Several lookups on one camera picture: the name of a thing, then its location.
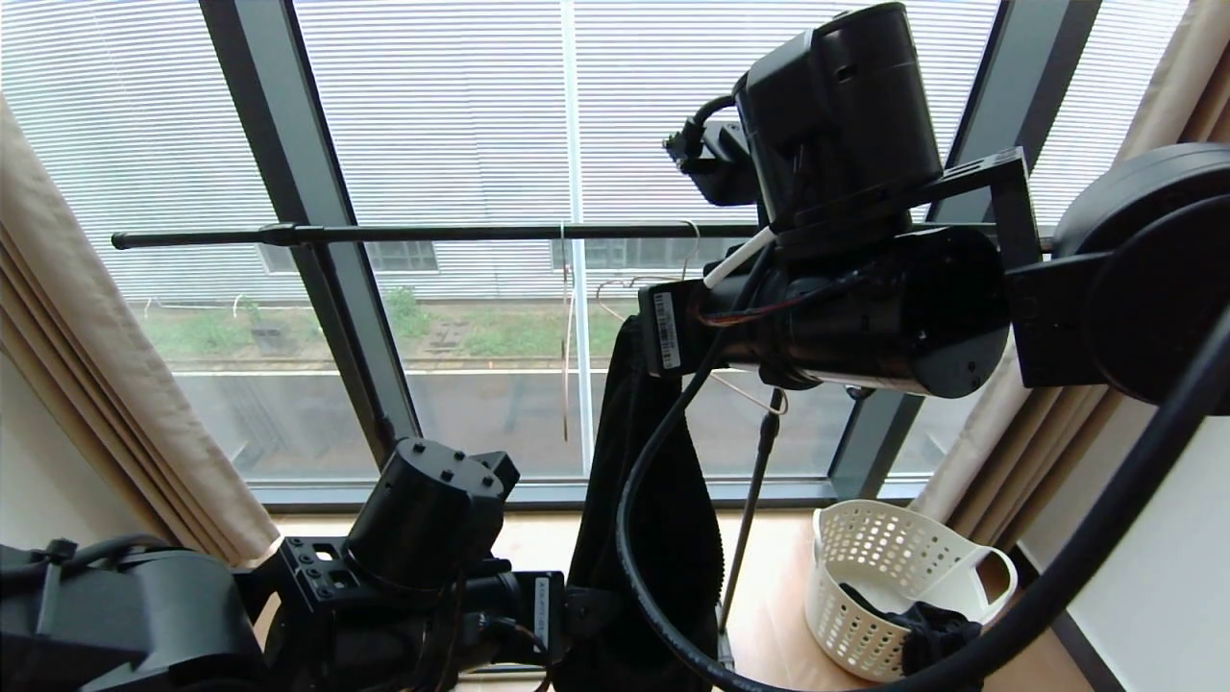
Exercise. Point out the heap of black clothes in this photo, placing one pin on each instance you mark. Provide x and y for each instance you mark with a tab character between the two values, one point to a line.
932	625

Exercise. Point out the white laundry basket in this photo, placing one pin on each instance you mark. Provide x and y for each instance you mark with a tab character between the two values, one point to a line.
865	557

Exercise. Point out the window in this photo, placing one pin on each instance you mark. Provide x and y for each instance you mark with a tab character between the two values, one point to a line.
461	115

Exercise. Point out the black garment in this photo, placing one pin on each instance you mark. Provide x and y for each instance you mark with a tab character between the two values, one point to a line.
663	538

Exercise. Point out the black clothes rack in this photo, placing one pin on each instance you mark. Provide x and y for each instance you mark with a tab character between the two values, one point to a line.
432	234

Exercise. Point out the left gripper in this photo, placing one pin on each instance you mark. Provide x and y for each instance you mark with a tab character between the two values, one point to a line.
500	601

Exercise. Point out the pink clothes hanger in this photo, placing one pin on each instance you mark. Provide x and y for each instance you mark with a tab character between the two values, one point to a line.
566	365
696	245

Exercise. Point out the beige curtain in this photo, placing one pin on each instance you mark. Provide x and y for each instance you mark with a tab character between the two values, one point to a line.
115	365
961	461

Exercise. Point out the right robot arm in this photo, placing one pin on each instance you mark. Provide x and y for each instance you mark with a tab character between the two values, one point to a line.
846	106

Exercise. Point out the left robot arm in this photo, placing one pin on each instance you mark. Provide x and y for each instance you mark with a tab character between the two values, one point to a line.
423	519

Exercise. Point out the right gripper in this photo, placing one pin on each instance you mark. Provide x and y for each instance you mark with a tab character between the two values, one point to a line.
865	308

